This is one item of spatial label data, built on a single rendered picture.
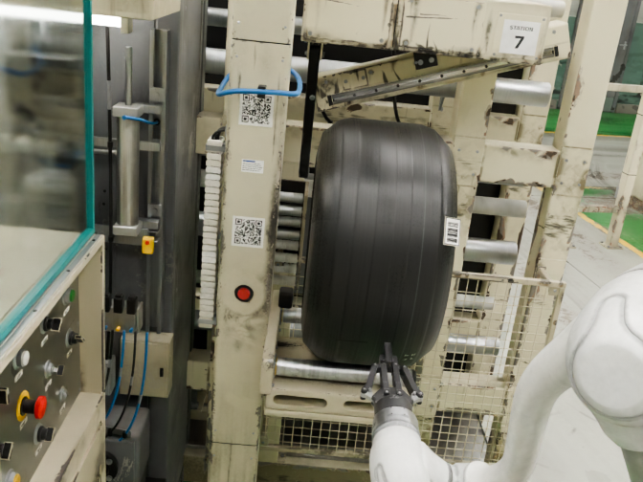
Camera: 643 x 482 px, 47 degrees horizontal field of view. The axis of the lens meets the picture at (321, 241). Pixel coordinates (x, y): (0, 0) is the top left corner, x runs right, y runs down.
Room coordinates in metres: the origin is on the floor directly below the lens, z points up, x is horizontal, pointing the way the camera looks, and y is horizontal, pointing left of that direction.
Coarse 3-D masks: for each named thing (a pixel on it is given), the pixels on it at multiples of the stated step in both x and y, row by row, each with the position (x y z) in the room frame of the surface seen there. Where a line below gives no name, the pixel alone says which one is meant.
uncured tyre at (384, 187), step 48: (336, 144) 1.59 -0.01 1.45; (384, 144) 1.59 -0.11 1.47; (432, 144) 1.61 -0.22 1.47; (336, 192) 1.48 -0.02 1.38; (384, 192) 1.48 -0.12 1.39; (432, 192) 1.49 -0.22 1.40; (336, 240) 1.43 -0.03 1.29; (384, 240) 1.43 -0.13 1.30; (432, 240) 1.44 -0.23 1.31; (336, 288) 1.41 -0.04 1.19; (384, 288) 1.41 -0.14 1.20; (432, 288) 1.42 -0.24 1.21; (336, 336) 1.43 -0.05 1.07; (384, 336) 1.43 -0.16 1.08; (432, 336) 1.46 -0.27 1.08
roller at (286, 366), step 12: (276, 360) 1.55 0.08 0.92; (288, 360) 1.55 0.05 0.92; (300, 360) 1.56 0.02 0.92; (312, 360) 1.57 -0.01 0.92; (288, 372) 1.54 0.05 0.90; (300, 372) 1.54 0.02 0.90; (312, 372) 1.54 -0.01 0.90; (324, 372) 1.54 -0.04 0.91; (336, 372) 1.54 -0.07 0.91; (348, 372) 1.54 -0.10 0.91; (360, 372) 1.55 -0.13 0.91
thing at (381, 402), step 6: (378, 390) 1.27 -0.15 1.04; (390, 390) 1.28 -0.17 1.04; (372, 396) 1.26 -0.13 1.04; (378, 396) 1.26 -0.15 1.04; (384, 396) 1.26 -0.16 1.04; (390, 396) 1.23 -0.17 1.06; (396, 396) 1.23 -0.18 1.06; (402, 396) 1.23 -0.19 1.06; (408, 396) 1.27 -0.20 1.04; (372, 402) 1.26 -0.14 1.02; (378, 402) 1.23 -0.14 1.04; (384, 402) 1.22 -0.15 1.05; (390, 402) 1.21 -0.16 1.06; (396, 402) 1.21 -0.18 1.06; (402, 402) 1.21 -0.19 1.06; (408, 402) 1.23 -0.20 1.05; (378, 408) 1.21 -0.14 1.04; (408, 408) 1.20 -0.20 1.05
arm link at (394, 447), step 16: (384, 432) 1.12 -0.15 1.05; (400, 432) 1.11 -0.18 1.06; (416, 432) 1.14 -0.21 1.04; (384, 448) 1.08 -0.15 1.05; (400, 448) 1.07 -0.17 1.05; (416, 448) 1.08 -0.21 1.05; (384, 464) 1.05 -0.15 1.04; (400, 464) 1.04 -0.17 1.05; (416, 464) 1.04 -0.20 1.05; (432, 464) 1.07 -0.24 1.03; (448, 464) 1.10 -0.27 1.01; (384, 480) 1.02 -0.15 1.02; (400, 480) 1.01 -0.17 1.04; (416, 480) 1.01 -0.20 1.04; (432, 480) 1.04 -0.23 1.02; (448, 480) 1.06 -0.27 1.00
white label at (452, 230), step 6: (450, 222) 1.47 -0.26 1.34; (456, 222) 1.47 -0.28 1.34; (444, 228) 1.46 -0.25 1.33; (450, 228) 1.46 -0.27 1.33; (456, 228) 1.47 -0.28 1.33; (444, 234) 1.45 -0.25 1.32; (450, 234) 1.46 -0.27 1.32; (456, 234) 1.46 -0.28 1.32; (444, 240) 1.44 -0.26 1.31; (450, 240) 1.45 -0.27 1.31; (456, 240) 1.46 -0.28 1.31; (456, 246) 1.45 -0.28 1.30
